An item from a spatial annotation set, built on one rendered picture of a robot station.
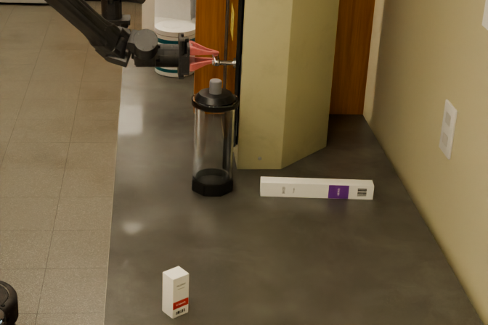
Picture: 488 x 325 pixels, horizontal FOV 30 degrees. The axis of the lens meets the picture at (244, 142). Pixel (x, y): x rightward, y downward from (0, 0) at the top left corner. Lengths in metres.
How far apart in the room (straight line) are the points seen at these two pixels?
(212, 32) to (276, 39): 0.40
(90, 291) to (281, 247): 1.67
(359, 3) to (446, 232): 0.78
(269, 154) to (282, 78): 0.20
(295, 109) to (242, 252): 0.48
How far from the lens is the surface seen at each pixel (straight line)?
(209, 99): 2.03
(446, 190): 2.05
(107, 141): 4.74
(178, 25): 2.89
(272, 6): 2.12
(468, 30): 1.93
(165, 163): 2.28
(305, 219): 2.05
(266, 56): 2.15
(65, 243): 3.82
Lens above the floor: 1.91
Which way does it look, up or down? 24 degrees down
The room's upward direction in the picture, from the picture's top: 3 degrees clockwise
